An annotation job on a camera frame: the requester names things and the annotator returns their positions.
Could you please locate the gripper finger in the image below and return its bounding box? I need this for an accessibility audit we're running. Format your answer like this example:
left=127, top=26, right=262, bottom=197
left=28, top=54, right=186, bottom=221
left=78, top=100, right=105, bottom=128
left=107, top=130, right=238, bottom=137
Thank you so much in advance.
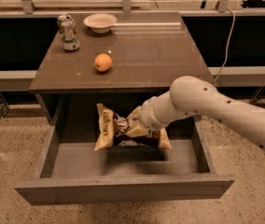
left=116, top=118, right=130, bottom=136

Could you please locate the brown sea salt chip bag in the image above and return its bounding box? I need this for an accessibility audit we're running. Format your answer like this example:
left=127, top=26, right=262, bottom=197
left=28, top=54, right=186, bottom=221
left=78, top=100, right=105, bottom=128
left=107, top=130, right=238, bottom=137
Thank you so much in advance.
left=94, top=104, right=172, bottom=151

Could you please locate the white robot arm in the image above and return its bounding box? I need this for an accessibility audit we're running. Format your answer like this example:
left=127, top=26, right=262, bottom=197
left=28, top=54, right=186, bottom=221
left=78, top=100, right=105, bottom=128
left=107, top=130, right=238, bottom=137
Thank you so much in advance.
left=118, top=76, right=265, bottom=150

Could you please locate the open grey top drawer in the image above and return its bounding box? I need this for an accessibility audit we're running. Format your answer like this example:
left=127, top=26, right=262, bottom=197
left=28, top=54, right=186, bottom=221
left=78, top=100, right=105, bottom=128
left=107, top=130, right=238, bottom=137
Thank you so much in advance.
left=14, top=91, right=235, bottom=206

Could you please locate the grey cabinet with glossy top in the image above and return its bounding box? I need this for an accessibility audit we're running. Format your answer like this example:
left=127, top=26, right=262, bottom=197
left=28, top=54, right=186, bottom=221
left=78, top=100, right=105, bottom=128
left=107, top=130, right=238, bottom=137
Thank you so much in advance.
left=29, top=12, right=214, bottom=118

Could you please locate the orange fruit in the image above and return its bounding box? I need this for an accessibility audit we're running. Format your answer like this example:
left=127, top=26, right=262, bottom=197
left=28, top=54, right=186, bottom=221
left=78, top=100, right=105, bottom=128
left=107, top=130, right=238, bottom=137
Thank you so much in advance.
left=94, top=53, right=112, bottom=72

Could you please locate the white bowl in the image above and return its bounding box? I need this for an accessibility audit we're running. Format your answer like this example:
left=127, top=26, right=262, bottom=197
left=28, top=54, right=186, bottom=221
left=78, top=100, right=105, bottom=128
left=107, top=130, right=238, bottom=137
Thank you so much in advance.
left=84, top=14, right=118, bottom=34

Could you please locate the white cable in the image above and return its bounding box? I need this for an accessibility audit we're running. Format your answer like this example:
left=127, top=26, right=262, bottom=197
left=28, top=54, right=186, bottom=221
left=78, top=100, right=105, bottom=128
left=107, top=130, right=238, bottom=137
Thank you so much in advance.
left=213, top=7, right=237, bottom=83

